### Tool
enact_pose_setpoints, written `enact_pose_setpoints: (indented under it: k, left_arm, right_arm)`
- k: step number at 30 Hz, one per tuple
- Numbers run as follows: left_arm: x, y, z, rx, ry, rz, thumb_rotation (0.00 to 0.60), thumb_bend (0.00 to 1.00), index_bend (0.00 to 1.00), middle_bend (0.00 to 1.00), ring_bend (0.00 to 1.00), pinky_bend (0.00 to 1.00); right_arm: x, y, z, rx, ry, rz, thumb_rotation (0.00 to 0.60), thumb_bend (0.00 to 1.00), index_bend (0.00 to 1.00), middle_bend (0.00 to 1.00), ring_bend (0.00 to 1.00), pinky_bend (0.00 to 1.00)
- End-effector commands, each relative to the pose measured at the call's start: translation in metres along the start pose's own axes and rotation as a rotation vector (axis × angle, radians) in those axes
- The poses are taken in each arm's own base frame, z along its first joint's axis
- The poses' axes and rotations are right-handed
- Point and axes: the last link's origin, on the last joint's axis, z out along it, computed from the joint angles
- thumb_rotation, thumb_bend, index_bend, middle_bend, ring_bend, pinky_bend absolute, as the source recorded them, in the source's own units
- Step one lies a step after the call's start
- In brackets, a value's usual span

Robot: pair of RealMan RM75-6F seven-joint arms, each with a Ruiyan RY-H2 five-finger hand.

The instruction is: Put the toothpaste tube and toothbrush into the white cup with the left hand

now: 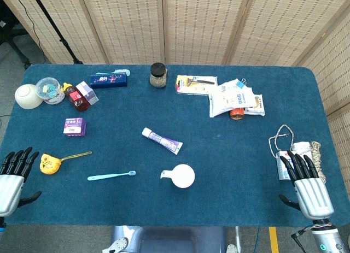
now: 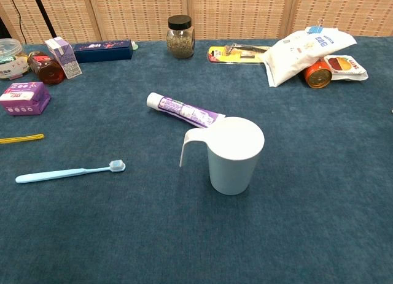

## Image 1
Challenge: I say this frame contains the black tripod stand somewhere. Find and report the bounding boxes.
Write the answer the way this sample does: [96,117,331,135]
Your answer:
[28,0,84,66]

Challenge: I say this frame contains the long dark blue box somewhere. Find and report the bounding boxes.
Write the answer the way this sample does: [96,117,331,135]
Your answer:
[89,72,129,90]

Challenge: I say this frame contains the yellow tape measure with strap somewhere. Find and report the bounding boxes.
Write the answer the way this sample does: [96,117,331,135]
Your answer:
[39,151,93,175]

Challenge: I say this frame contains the purple white small carton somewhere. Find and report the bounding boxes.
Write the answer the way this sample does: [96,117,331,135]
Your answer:
[75,81,100,105]

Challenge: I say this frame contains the white ceramic bowl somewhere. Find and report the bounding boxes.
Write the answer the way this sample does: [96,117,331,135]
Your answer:
[14,84,44,110]

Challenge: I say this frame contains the clear plastic tub with lid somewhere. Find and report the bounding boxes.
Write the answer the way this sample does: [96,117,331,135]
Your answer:
[35,77,66,105]

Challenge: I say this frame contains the orange metal can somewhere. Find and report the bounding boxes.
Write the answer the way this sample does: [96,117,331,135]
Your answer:
[229,107,245,121]

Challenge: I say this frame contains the white plastic cup with handle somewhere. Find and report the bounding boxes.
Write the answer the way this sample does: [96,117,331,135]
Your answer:
[160,163,196,189]

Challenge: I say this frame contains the white rolled paper packet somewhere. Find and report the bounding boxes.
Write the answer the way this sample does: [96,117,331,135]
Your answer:
[290,141,314,161]

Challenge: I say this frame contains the glass jar with black lid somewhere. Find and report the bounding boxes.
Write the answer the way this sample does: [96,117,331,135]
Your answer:
[149,62,168,89]

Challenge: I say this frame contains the thin black hanging cable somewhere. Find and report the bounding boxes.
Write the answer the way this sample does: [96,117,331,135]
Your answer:
[10,0,51,63]

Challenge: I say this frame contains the white card packet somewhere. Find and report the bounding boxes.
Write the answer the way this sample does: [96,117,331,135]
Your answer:
[276,150,294,181]

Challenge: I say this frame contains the blue carpet table mat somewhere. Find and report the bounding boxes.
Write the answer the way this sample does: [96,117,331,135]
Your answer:
[0,63,350,228]

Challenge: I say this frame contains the purple cardboard box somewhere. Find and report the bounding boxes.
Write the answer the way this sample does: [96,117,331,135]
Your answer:
[63,117,88,138]

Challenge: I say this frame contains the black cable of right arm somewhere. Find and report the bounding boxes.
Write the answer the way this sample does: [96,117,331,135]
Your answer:
[290,227,315,253]

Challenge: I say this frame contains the razor in yellow blister pack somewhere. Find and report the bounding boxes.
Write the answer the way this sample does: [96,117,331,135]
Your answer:
[175,74,219,95]

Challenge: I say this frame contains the light blue toothbrush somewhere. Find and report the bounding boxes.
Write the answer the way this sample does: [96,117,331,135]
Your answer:
[87,170,137,182]

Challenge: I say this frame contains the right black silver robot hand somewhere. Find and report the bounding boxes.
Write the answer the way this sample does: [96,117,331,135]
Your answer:
[278,150,335,220]

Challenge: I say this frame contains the grey metal table leg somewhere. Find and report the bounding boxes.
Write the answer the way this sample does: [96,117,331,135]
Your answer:
[234,227,243,253]

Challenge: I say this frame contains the black office chair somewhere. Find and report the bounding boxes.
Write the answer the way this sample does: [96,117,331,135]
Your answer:
[0,1,32,70]

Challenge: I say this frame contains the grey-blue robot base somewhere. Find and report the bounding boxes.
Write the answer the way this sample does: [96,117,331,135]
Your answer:
[102,225,239,253]

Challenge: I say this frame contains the thin blue cable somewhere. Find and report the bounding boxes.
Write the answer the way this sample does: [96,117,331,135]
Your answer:
[254,227,261,253]

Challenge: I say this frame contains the large white pouch bag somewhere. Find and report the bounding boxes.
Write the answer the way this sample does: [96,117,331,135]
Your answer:
[208,78,256,119]

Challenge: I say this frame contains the pale green brush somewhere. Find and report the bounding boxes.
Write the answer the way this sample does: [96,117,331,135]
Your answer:
[95,68,131,77]

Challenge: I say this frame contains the speckled beige rope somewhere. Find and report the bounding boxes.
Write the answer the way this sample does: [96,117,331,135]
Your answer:
[268,124,328,183]

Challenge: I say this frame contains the purple white toothpaste tube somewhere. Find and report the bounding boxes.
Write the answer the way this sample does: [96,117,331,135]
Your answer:
[141,127,184,156]

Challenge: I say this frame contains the red liquid bottle yellow cap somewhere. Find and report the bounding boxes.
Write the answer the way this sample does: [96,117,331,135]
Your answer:
[62,82,91,113]

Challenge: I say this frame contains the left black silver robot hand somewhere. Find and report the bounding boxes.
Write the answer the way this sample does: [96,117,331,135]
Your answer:
[0,146,43,217]

